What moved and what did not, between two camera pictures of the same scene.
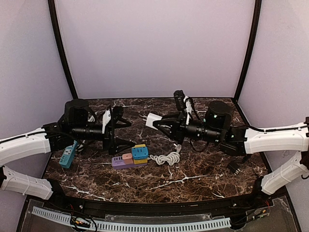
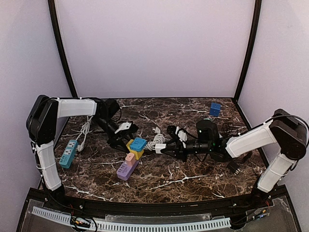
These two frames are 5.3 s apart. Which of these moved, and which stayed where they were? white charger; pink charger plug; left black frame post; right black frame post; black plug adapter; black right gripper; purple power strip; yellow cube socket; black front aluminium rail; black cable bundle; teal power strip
Moved: pink charger plug; white charger; purple power strip; yellow cube socket; black right gripper; black cable bundle
Stayed: black front aluminium rail; right black frame post; left black frame post; teal power strip; black plug adapter
